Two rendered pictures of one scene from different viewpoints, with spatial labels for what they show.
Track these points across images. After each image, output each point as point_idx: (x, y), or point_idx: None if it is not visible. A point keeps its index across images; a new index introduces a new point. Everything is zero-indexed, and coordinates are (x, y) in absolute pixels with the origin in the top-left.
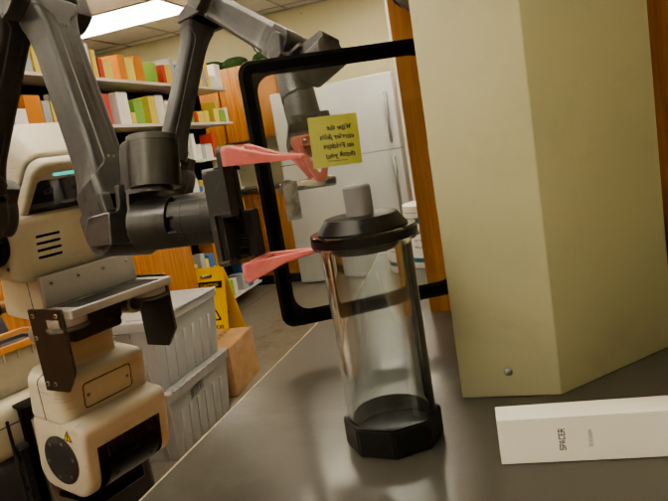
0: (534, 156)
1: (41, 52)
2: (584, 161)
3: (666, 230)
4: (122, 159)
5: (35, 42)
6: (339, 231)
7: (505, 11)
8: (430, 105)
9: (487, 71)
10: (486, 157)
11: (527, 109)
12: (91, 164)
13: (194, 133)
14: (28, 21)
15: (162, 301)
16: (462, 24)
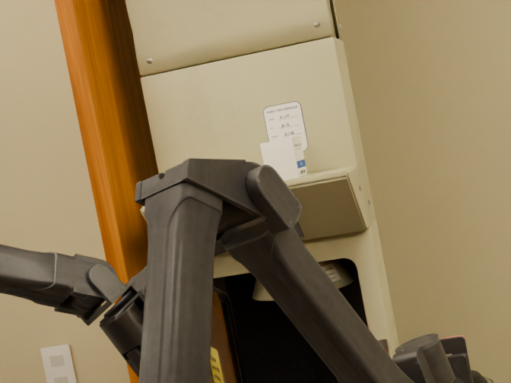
0: (398, 339)
1: (305, 270)
2: None
3: None
4: (422, 365)
5: (293, 259)
6: (484, 381)
7: (381, 252)
8: (385, 311)
9: (385, 287)
10: (395, 342)
11: (392, 311)
12: (408, 378)
13: None
14: (284, 234)
15: None
16: (379, 258)
